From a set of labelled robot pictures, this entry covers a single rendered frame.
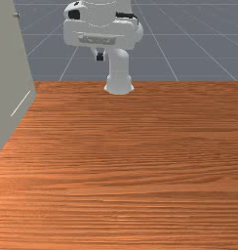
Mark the pale grey cabinet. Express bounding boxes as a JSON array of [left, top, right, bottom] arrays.
[[0, 0, 38, 156]]

